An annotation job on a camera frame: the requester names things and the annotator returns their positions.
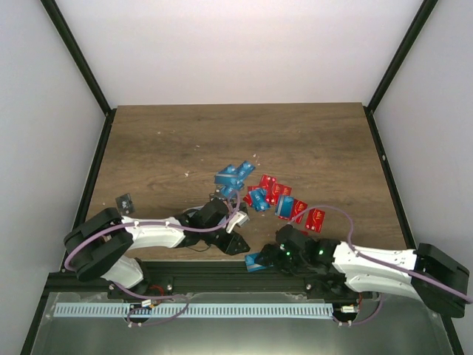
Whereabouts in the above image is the blue card pile top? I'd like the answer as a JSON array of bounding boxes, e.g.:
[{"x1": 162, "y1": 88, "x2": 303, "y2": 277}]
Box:
[{"x1": 214, "y1": 160, "x2": 256, "y2": 197}]

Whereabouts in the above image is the right black frame post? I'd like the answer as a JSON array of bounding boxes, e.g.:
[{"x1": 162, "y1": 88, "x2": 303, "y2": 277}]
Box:
[{"x1": 364, "y1": 0, "x2": 440, "y2": 112}]

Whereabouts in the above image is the left black frame post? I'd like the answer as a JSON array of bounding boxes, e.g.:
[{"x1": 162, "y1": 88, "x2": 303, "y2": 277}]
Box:
[{"x1": 39, "y1": 0, "x2": 112, "y2": 116}]

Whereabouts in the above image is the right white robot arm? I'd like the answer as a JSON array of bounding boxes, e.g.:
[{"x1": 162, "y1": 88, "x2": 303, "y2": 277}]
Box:
[{"x1": 256, "y1": 225, "x2": 470, "y2": 318}]

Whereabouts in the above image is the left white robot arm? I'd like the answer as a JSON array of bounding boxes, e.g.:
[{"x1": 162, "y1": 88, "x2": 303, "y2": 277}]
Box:
[{"x1": 64, "y1": 198, "x2": 250, "y2": 299}]

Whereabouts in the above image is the red card pile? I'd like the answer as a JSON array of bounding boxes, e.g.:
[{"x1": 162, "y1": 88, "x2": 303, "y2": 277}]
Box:
[{"x1": 243, "y1": 175, "x2": 325, "y2": 233}]

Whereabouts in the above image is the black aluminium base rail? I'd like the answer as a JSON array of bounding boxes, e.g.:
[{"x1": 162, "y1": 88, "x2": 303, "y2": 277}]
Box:
[{"x1": 47, "y1": 260, "x2": 437, "y2": 300}]

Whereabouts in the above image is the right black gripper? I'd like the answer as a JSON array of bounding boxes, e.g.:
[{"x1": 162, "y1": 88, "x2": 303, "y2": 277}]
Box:
[{"x1": 256, "y1": 243, "x2": 308, "y2": 277}]

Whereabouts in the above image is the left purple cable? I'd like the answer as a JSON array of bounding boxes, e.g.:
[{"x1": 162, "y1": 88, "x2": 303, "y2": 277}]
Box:
[{"x1": 64, "y1": 188, "x2": 243, "y2": 273}]

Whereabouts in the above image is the lone black card far left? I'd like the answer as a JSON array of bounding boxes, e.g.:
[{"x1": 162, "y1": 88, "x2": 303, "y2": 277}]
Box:
[{"x1": 115, "y1": 193, "x2": 135, "y2": 215}]

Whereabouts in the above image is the light blue slotted cable duct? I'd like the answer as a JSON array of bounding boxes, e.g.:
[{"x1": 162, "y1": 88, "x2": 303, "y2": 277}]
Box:
[{"x1": 53, "y1": 302, "x2": 333, "y2": 320}]

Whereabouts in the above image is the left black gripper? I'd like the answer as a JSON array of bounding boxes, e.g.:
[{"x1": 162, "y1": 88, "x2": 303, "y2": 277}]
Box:
[{"x1": 203, "y1": 226, "x2": 251, "y2": 256}]

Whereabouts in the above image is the black frame post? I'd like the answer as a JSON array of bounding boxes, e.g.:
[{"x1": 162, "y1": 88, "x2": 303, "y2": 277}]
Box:
[
  {"x1": 364, "y1": 0, "x2": 440, "y2": 112},
  {"x1": 39, "y1": 0, "x2": 112, "y2": 116}
]

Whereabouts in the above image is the metal sheet front panel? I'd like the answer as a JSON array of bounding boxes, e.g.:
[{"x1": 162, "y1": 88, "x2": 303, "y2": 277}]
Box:
[{"x1": 31, "y1": 293, "x2": 453, "y2": 354}]

